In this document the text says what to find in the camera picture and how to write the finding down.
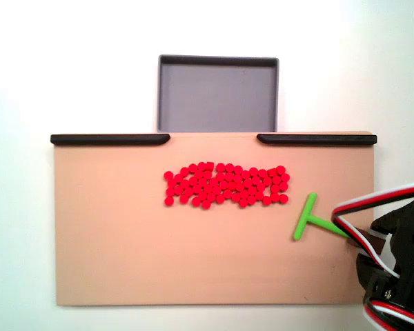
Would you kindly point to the green T-shaped pusher tool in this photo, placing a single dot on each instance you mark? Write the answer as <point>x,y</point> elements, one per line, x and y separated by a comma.
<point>305,220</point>

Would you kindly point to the red granule pile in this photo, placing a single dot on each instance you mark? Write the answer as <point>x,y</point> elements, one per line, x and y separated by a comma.
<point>227,186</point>

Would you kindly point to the beige flat board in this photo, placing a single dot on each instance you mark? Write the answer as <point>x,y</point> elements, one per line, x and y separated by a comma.
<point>193,258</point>

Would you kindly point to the grey plastic tray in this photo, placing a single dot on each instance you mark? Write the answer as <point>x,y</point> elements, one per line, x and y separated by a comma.
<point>217,100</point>

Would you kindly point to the black edge rail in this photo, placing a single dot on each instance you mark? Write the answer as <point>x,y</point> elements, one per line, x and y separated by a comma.
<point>317,139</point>
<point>107,139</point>

